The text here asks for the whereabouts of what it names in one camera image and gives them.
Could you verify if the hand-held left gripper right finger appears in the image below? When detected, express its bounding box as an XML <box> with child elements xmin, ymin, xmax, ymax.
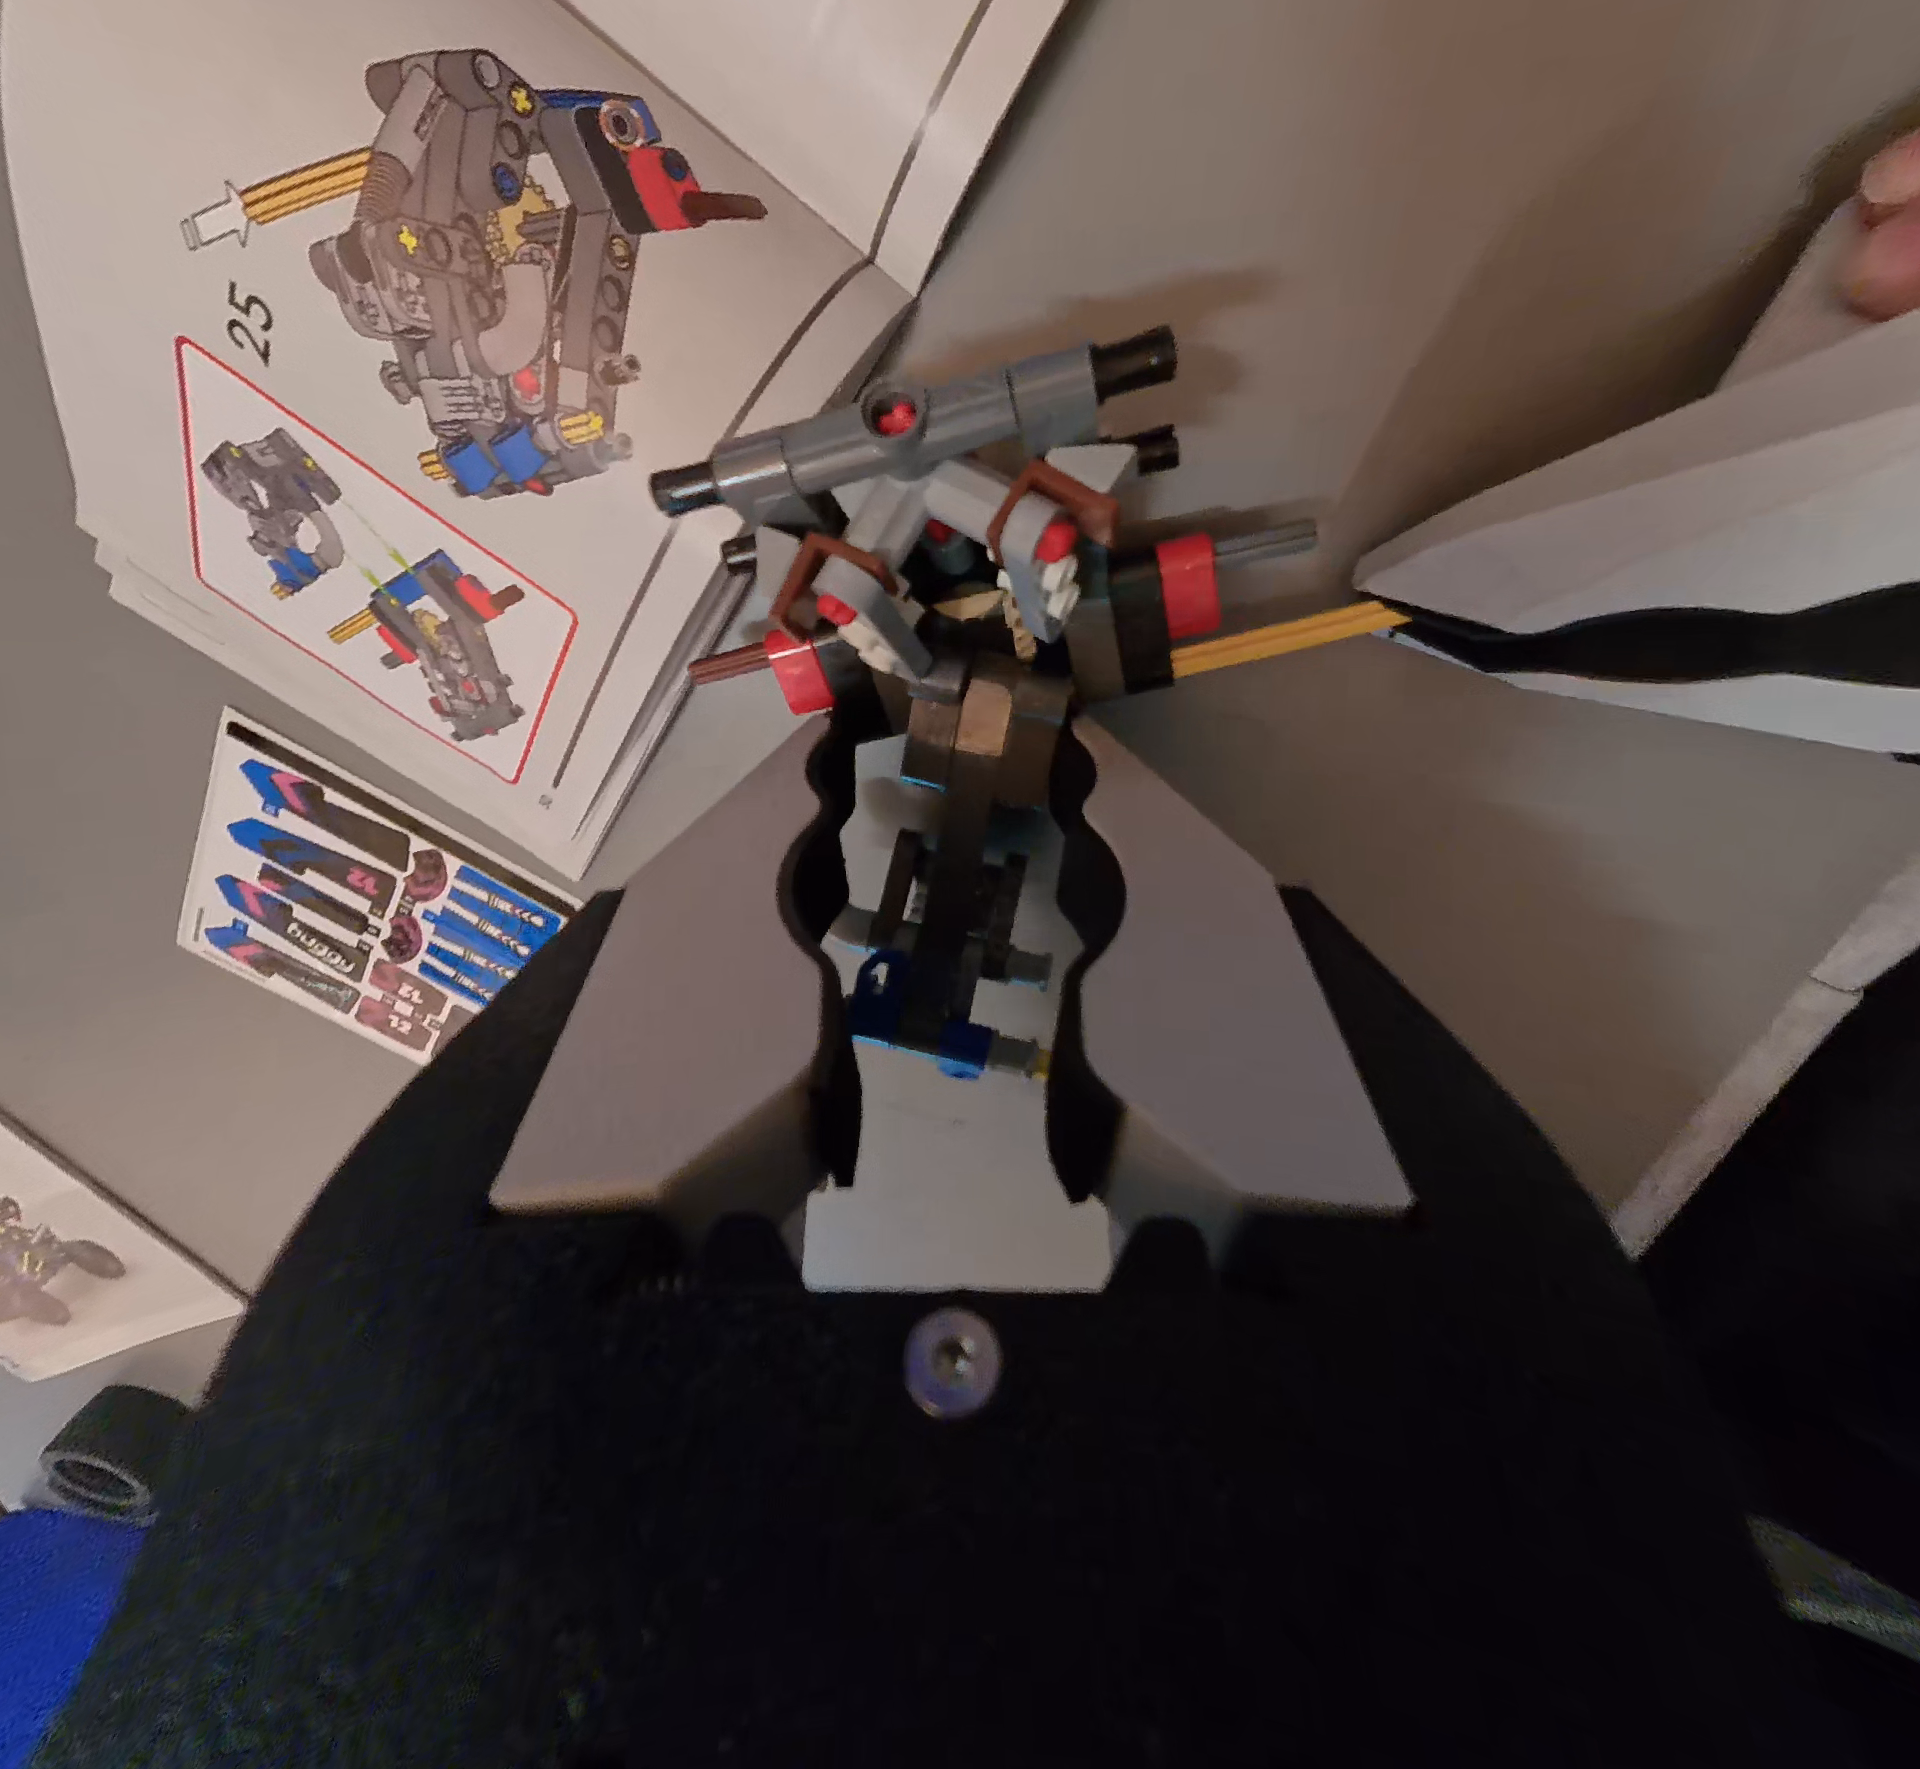
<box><xmin>1049</xmin><ymin>720</ymin><xmax>1419</xmax><ymax>1228</ymax></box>

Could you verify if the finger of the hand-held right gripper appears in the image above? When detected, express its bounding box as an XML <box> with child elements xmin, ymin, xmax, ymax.
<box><xmin>1395</xmin><ymin>629</ymin><xmax>1920</xmax><ymax>758</ymax></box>
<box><xmin>1349</xmin><ymin>388</ymin><xmax>1920</xmax><ymax>652</ymax></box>

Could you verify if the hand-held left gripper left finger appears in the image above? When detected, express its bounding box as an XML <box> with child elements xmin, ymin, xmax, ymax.
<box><xmin>490</xmin><ymin>720</ymin><xmax>864</xmax><ymax>1216</ymax></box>

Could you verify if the dark grey lego suspension assembly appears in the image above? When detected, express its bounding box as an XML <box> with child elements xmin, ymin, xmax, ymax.
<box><xmin>841</xmin><ymin>650</ymin><xmax>1078</xmax><ymax>1084</ymax></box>

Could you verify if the yellow lego axle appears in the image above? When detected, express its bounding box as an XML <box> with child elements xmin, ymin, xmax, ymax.
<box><xmin>1168</xmin><ymin>598</ymin><xmax>1414</xmax><ymax>686</ymax></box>

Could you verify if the grey lego chassis assembly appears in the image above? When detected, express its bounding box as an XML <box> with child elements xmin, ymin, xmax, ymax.
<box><xmin>648</xmin><ymin>325</ymin><xmax>1326</xmax><ymax>758</ymax></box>

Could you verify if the lego sticker sheet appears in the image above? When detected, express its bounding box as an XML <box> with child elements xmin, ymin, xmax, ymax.
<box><xmin>176</xmin><ymin>702</ymin><xmax>584</xmax><ymax>1066</ymax></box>

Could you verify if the black lego tire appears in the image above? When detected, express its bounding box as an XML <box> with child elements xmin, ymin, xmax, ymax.
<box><xmin>33</xmin><ymin>1382</ymin><xmax>201</xmax><ymax>1529</ymax></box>

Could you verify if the lego instruction booklet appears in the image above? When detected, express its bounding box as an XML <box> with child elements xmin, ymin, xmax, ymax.
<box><xmin>0</xmin><ymin>0</ymin><xmax>1161</xmax><ymax>888</ymax></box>

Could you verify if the person's right hand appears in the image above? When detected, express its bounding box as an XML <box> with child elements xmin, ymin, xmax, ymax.
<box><xmin>1836</xmin><ymin>122</ymin><xmax>1920</xmax><ymax>323</ymax></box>

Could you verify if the small white car leaflet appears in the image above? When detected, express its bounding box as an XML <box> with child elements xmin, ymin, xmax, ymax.
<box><xmin>0</xmin><ymin>1116</ymin><xmax>249</xmax><ymax>1383</ymax></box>

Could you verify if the blue plastic bin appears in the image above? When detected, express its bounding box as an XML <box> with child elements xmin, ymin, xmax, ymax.
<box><xmin>0</xmin><ymin>1495</ymin><xmax>160</xmax><ymax>1769</ymax></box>

